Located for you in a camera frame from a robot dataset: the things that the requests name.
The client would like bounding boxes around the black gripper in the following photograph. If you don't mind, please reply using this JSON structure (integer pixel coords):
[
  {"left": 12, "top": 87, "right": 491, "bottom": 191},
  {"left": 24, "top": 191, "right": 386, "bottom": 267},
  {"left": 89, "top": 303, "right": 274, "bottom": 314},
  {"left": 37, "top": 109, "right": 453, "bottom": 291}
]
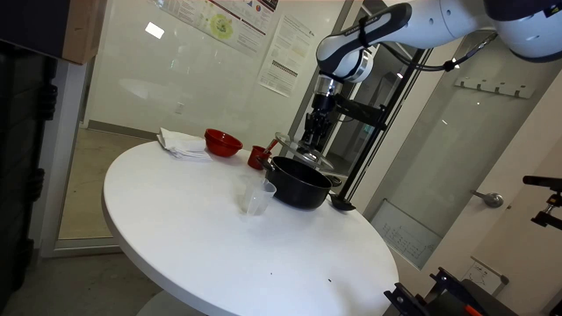
[{"left": 300, "top": 93, "right": 340, "bottom": 154}]

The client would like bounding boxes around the glass lid with black knob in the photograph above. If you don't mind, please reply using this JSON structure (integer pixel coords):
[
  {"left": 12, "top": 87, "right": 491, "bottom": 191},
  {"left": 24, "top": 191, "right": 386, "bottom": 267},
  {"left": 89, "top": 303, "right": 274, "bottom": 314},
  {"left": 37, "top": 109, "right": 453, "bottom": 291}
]
[{"left": 274, "top": 131, "right": 335, "bottom": 172}]

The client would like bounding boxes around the frosted sheet on glass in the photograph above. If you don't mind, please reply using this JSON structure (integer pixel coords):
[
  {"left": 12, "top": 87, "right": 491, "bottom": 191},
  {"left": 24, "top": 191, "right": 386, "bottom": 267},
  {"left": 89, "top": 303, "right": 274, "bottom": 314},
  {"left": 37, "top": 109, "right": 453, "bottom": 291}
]
[{"left": 370, "top": 198, "right": 437, "bottom": 268}]

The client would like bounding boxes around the clear plastic measuring cup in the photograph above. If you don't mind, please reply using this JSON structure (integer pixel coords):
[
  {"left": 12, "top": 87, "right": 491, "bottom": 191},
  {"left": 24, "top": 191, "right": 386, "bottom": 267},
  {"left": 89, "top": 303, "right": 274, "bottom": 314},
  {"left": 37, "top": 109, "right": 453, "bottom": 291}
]
[{"left": 235, "top": 172, "right": 277, "bottom": 216}]

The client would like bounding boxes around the white text poster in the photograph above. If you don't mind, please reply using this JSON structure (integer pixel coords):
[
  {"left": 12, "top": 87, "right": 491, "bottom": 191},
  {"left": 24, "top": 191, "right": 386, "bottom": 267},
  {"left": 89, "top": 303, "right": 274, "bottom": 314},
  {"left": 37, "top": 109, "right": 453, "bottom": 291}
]
[{"left": 256, "top": 14, "right": 321, "bottom": 98}]

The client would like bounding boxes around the red bowl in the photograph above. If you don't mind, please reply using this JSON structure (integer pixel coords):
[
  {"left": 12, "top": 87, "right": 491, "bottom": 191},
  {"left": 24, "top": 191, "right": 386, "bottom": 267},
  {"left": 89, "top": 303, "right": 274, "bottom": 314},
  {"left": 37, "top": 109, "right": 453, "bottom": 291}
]
[{"left": 203, "top": 128, "right": 244, "bottom": 158}]

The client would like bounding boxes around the white cloth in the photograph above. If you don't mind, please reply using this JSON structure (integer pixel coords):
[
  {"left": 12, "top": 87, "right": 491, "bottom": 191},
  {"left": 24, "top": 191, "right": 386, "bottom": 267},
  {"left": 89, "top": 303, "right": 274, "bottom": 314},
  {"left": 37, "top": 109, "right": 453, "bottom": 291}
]
[{"left": 154, "top": 126, "right": 210, "bottom": 161}]

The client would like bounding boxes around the wooden edged dark shelf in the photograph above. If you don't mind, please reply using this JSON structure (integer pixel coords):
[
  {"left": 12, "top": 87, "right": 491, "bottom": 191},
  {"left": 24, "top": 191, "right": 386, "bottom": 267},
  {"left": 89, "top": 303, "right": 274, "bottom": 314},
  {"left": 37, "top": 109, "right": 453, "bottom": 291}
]
[{"left": 0, "top": 0, "right": 107, "bottom": 65}]

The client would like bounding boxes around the black pot with handles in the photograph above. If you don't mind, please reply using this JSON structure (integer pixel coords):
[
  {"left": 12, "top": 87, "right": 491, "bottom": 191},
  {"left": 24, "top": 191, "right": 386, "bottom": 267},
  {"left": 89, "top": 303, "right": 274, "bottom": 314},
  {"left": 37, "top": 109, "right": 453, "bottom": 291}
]
[{"left": 261, "top": 154, "right": 344, "bottom": 210}]

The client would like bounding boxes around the black camera stand pole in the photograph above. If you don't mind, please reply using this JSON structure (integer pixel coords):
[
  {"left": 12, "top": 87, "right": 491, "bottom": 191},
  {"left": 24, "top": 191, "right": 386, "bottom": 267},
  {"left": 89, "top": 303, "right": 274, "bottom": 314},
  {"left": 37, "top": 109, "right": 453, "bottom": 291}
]
[{"left": 330, "top": 49, "right": 428, "bottom": 212}]

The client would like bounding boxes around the red cup with handle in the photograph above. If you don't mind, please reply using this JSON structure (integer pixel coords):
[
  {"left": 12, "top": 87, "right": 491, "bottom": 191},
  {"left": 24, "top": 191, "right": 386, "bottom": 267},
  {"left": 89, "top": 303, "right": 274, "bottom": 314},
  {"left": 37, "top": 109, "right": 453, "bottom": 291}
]
[{"left": 246, "top": 138, "right": 281, "bottom": 172}]

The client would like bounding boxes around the colourful wall poster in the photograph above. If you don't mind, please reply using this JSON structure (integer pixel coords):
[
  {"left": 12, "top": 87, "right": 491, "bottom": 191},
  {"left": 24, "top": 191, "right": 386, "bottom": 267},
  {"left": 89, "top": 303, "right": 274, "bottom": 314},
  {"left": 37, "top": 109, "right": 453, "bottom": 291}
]
[{"left": 154, "top": 0, "right": 279, "bottom": 58}]

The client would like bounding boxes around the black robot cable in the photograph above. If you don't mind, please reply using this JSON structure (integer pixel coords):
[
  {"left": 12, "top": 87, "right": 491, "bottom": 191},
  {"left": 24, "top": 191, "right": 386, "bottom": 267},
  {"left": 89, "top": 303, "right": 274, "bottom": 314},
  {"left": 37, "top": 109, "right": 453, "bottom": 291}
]
[{"left": 379, "top": 31, "right": 498, "bottom": 75}]

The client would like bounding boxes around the metal coat hook rail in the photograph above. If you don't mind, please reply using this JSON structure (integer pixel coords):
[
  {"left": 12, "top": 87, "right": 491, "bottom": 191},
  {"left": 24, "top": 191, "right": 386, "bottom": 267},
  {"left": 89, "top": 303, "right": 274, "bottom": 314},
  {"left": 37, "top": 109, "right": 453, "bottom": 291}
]
[{"left": 453, "top": 77, "right": 534, "bottom": 100}]

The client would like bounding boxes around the silver door handle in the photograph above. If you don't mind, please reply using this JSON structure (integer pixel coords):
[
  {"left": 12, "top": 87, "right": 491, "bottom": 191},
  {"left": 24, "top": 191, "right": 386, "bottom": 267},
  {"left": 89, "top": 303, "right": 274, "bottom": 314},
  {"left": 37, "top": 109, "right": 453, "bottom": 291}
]
[{"left": 472, "top": 188, "right": 505, "bottom": 209}]

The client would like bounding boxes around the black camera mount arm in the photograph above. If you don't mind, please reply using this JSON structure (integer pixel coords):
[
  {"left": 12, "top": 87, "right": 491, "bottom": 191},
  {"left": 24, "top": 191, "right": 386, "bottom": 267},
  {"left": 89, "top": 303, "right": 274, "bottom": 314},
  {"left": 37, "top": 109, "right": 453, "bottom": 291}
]
[{"left": 521, "top": 173, "right": 562, "bottom": 231}]

